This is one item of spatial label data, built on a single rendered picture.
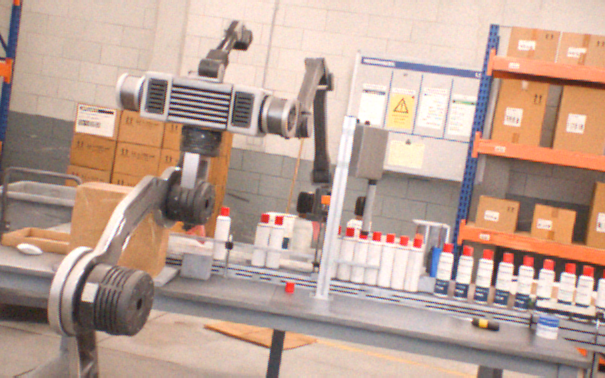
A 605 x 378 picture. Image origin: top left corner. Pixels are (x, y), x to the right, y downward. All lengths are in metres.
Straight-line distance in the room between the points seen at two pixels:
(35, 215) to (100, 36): 3.57
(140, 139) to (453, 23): 2.96
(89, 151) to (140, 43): 1.91
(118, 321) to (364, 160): 1.17
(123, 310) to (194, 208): 0.53
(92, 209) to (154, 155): 3.78
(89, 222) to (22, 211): 2.51
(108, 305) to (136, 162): 4.47
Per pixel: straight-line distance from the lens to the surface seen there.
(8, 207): 5.38
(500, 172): 7.43
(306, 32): 7.87
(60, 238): 3.50
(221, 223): 3.18
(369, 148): 3.02
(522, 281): 3.25
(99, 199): 2.86
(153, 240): 2.84
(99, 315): 2.28
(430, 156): 7.44
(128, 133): 6.70
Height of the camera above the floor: 1.39
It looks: 3 degrees down
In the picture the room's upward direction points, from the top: 9 degrees clockwise
